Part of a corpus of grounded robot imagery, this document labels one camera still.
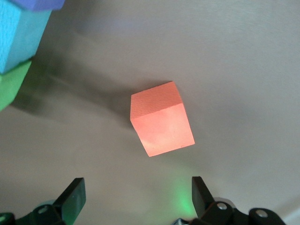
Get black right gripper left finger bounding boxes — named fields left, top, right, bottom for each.
left=0, top=177, right=87, bottom=225

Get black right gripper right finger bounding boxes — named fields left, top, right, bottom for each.
left=189, top=175, right=288, bottom=225

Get orange foam block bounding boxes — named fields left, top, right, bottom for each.
left=130, top=81, right=196, bottom=158

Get green foam block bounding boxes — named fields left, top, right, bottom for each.
left=0, top=60, right=32, bottom=112

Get cyan foam block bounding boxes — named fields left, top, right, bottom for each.
left=0, top=0, right=53, bottom=74

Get dark purple foam block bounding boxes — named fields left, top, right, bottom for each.
left=17, top=0, right=67, bottom=12

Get large table cover sheet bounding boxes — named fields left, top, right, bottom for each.
left=0, top=0, right=300, bottom=225

